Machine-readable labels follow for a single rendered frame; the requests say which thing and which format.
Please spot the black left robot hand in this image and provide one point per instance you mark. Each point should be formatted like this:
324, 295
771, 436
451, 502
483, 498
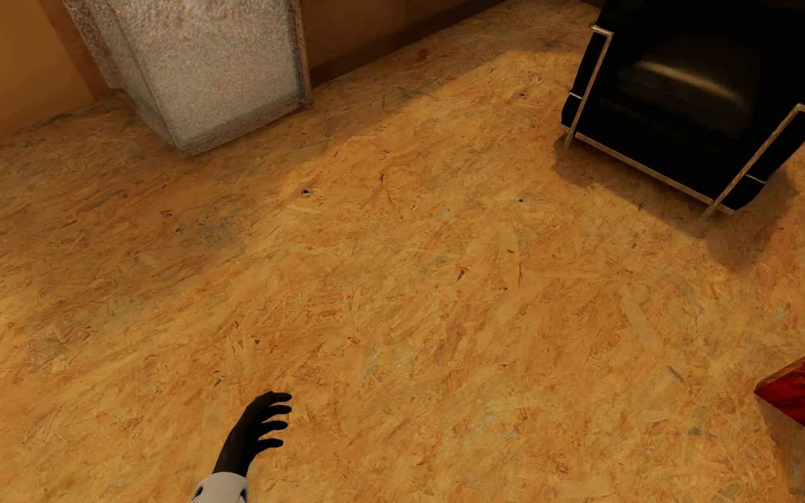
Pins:
250, 433

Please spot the black leather armchair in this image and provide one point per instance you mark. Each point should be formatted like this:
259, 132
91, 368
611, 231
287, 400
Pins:
696, 91

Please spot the grey speckled stone cabinet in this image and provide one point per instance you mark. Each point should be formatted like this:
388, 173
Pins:
200, 63

